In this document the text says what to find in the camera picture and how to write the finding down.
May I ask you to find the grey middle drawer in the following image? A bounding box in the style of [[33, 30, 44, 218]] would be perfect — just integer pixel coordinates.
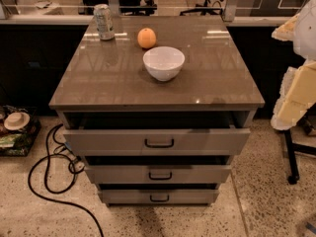
[[86, 165, 231, 184]]

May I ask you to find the grey top drawer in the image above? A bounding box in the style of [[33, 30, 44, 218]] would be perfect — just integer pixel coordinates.
[[64, 128, 250, 156]]

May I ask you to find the orange fruit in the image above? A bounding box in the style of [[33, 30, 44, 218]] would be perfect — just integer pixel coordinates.
[[137, 28, 156, 49]]

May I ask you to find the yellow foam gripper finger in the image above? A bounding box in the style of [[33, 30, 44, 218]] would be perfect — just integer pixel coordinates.
[[271, 61, 316, 130]]

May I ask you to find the white ceramic bowl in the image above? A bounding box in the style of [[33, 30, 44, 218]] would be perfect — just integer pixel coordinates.
[[143, 46, 185, 82]]

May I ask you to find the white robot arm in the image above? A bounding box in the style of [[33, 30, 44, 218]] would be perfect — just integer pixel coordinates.
[[271, 0, 316, 130]]

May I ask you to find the grey drawer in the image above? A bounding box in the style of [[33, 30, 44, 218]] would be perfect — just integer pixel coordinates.
[[86, 165, 231, 184], [99, 190, 219, 204], [64, 128, 250, 156]]

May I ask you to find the tan toy hat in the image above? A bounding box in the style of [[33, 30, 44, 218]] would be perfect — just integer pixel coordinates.
[[4, 112, 30, 130]]

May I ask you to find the dark box of clutter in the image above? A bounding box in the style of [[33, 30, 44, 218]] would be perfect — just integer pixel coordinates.
[[0, 105, 41, 157]]

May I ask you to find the black floor cable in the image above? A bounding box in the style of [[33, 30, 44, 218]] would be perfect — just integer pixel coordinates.
[[27, 123, 105, 237]]

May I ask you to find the grey bottom drawer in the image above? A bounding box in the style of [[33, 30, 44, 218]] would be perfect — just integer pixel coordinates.
[[99, 190, 219, 204]]

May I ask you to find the grey drawer cabinet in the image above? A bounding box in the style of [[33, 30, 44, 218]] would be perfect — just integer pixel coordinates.
[[50, 16, 264, 205]]

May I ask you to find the silver soda can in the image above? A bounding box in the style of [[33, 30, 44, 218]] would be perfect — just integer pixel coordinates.
[[93, 4, 115, 40]]

